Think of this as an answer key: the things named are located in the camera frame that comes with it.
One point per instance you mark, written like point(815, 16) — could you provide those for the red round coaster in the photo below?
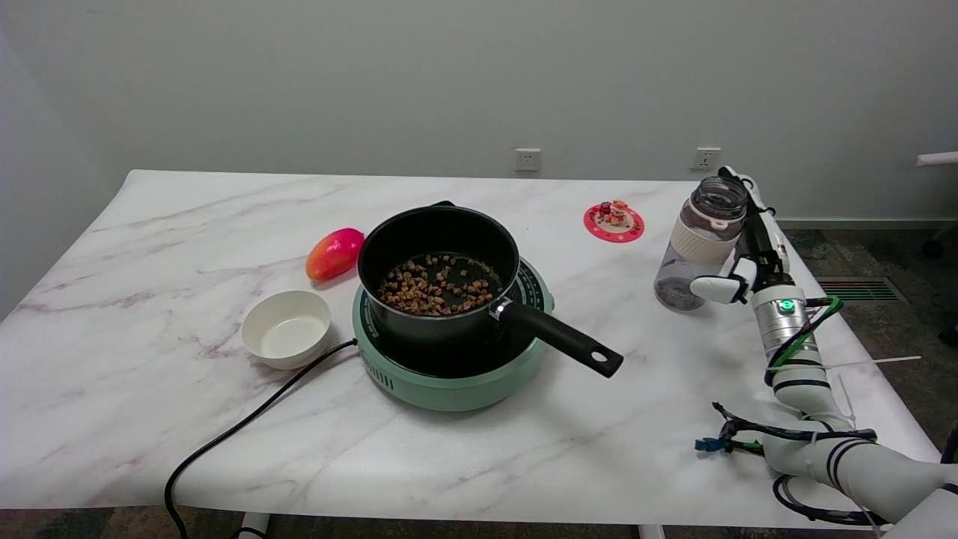
point(617, 233)

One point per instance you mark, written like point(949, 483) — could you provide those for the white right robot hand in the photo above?
point(762, 251)

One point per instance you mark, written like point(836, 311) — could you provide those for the brown food pieces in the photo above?
point(419, 296)

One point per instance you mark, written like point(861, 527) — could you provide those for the red yellow mango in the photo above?
point(333, 254)

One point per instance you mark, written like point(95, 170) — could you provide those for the white table leg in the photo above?
point(254, 526)
point(651, 532)

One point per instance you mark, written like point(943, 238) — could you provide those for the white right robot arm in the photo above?
point(804, 382)

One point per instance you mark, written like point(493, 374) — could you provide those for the black saucepan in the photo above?
point(419, 232)

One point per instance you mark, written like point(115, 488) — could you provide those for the green induction cooker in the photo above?
point(449, 393)

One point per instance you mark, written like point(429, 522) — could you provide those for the white bowl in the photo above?
point(286, 333)

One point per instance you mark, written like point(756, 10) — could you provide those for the white pipe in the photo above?
point(939, 159)

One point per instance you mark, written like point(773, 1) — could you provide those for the white wall socket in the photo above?
point(705, 159)
point(528, 159)

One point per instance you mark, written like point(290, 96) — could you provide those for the clear bottle with white band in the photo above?
point(700, 239)

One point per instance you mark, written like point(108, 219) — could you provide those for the small orange figurine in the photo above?
point(616, 213)

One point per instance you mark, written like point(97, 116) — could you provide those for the floor vent grille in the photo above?
point(861, 290)

